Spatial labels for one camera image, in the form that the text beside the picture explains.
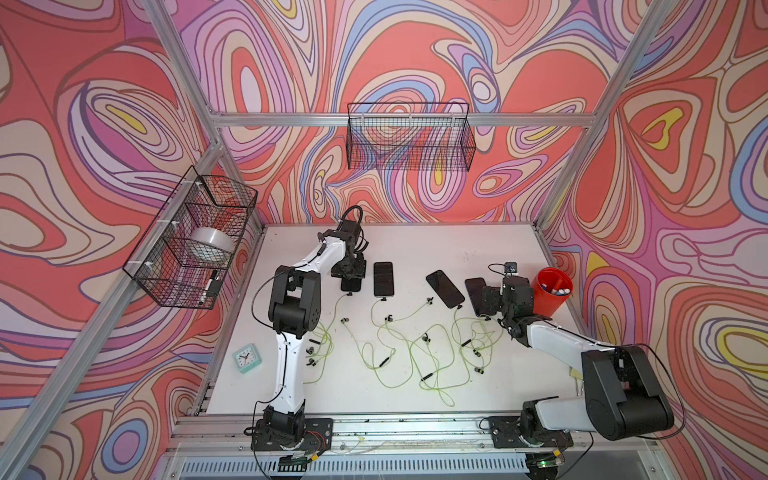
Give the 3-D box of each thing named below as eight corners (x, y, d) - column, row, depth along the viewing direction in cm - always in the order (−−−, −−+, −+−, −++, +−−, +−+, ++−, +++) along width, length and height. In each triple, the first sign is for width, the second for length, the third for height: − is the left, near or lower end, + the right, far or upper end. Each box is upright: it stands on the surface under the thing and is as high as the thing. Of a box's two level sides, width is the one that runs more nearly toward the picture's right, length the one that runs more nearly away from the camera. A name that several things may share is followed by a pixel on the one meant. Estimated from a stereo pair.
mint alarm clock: (242, 375, 85) (237, 371, 83) (235, 356, 89) (231, 352, 87) (263, 362, 88) (260, 358, 85) (256, 344, 91) (252, 340, 89)
